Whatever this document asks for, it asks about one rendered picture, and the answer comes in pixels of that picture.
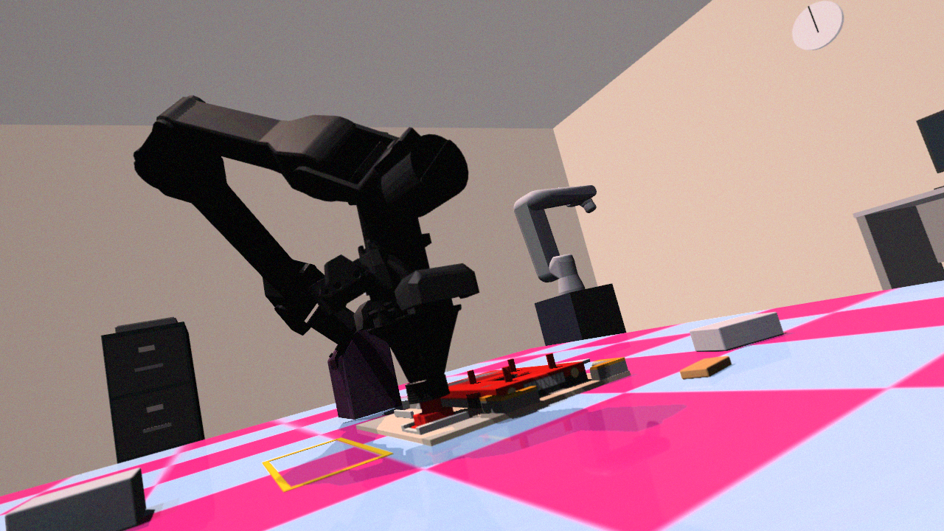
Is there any orange flat block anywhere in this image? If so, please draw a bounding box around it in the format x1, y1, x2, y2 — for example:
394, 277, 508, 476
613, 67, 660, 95
680, 356, 732, 380

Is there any yellow rectangular outline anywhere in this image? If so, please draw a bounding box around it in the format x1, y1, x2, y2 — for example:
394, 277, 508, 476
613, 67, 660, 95
262, 438, 393, 493

